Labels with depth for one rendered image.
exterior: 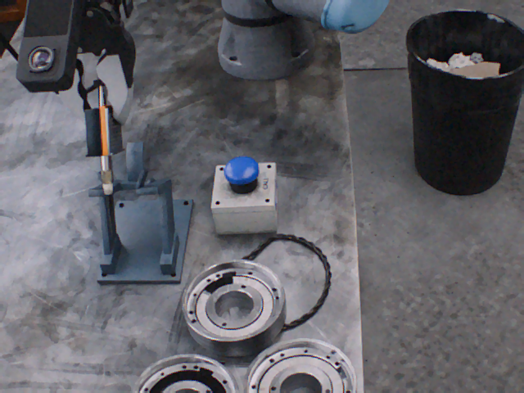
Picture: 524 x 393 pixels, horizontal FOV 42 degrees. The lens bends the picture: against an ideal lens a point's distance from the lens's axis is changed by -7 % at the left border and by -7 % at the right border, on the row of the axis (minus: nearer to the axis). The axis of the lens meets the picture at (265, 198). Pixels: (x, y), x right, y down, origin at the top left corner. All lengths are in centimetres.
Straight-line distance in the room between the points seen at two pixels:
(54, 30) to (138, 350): 35
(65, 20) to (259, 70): 50
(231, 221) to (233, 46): 34
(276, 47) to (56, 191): 37
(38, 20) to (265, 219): 36
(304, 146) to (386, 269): 93
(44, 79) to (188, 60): 58
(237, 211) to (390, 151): 137
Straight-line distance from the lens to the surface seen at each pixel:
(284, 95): 103
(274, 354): 70
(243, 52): 106
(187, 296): 75
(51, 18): 61
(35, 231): 93
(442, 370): 166
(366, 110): 230
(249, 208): 81
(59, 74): 58
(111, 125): 70
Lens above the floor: 141
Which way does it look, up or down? 44 degrees down
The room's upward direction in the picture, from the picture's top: 8 degrees counter-clockwise
